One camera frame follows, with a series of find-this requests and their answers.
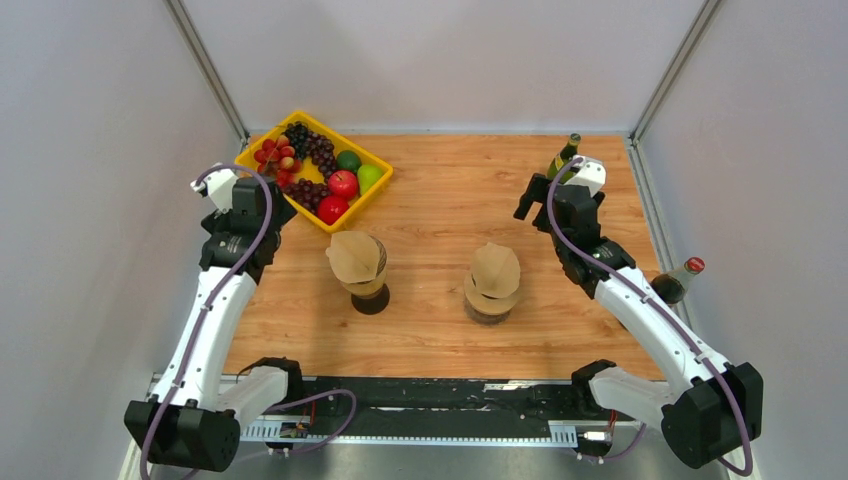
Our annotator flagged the dark purple grape bunch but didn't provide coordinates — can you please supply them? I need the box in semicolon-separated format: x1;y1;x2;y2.
284;122;338;179

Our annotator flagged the red glass carafe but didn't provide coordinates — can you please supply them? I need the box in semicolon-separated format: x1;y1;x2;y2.
351;284;391;315

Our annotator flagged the yellow plastic fruit tray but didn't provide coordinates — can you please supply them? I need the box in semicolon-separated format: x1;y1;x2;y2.
235;111;393;234

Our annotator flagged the red apple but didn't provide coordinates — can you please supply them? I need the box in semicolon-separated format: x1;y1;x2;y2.
316;195;350;226
327;170;359;201

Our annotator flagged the cola bottle red cap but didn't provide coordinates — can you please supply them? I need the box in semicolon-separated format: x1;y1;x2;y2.
649;256;706;307

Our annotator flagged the green glass bottle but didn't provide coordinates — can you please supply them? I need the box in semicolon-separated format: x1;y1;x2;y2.
546;133;582;180

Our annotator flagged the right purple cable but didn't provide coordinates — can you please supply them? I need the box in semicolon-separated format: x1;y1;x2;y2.
546;156;755;477

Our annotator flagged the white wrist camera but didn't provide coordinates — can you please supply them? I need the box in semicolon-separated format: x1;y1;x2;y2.
562;155;607;197
190;164;239;213

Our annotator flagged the clear glass ribbed dripper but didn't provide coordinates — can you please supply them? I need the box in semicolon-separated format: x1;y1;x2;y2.
337;235;390;287

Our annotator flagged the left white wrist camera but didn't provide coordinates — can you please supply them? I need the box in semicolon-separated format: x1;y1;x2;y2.
190;164;239;213

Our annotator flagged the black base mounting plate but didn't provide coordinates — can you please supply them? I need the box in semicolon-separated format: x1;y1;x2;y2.
243;376;638;446

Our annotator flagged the green lime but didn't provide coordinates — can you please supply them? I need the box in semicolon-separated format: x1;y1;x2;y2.
336;150;362;174

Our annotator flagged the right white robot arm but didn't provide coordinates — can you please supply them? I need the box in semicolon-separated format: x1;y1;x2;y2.
514;174;764;477

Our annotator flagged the brown paper filter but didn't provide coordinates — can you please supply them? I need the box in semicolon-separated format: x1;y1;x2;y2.
470;242;521;300
325;230;386;286

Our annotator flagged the glass server with wooden collar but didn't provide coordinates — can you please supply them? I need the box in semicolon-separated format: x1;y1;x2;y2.
463;273;520;326

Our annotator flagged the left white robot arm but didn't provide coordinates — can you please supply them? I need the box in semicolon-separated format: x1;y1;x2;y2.
124;173;306;478

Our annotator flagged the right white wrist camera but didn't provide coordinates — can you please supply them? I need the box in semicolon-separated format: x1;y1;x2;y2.
562;155;607;197

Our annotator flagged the green pear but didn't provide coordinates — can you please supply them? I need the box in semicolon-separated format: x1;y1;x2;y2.
357;164;384;196

